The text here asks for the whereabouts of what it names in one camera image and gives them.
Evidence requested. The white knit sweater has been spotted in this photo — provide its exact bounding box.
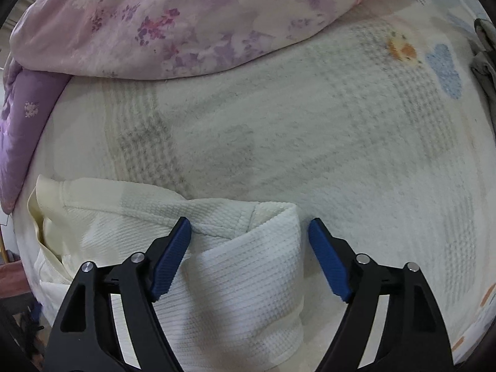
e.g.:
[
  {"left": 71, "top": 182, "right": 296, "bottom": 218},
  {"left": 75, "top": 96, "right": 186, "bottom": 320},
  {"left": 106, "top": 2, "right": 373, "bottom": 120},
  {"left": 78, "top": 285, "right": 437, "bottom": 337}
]
[{"left": 27, "top": 177, "right": 303, "bottom": 371}]

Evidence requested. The pink purple floral quilt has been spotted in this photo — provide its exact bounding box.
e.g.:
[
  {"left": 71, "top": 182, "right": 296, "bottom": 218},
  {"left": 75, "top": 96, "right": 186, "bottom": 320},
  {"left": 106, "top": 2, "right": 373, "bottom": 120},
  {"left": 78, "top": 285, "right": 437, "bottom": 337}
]
[{"left": 1, "top": 0, "right": 364, "bottom": 213}]

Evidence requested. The grey white checkered sweater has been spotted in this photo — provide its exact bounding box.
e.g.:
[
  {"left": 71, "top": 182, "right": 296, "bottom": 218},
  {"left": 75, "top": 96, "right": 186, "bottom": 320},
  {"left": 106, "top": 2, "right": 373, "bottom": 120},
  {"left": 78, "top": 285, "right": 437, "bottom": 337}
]
[{"left": 471, "top": 19, "right": 495, "bottom": 122}]

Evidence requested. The white patterned bed blanket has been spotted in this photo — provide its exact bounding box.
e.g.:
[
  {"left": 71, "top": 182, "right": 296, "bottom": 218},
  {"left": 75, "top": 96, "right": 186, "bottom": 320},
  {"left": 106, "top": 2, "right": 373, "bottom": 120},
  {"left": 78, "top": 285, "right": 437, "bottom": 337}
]
[{"left": 13, "top": 0, "right": 495, "bottom": 371}]

